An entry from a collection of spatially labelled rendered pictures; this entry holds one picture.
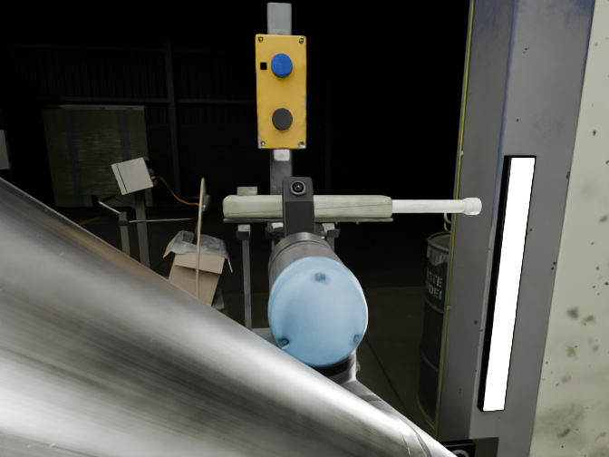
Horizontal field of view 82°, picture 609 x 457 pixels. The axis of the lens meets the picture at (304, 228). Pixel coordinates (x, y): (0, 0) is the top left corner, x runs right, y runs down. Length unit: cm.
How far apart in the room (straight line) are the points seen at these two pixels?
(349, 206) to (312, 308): 35
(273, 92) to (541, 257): 75
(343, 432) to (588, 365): 106
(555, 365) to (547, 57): 74
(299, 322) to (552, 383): 94
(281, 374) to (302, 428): 2
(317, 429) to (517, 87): 84
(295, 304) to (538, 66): 78
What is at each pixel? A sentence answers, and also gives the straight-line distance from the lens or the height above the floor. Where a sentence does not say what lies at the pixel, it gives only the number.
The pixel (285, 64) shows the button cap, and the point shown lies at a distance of 90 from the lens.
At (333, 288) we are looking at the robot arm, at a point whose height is 116.
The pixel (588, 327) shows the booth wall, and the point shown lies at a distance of 117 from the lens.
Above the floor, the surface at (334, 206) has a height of 118.
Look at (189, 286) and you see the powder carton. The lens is 236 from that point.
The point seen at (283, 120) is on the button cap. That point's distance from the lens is 88.
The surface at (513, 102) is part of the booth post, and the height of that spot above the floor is 139.
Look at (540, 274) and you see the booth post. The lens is 102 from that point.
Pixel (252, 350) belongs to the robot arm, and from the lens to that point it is 16.
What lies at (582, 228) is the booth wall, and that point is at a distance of 106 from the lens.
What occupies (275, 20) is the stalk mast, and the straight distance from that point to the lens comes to 100.
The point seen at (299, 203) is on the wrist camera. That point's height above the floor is 120.
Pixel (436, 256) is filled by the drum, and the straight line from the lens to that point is 171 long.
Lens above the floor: 127
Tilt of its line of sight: 11 degrees down
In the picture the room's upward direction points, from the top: straight up
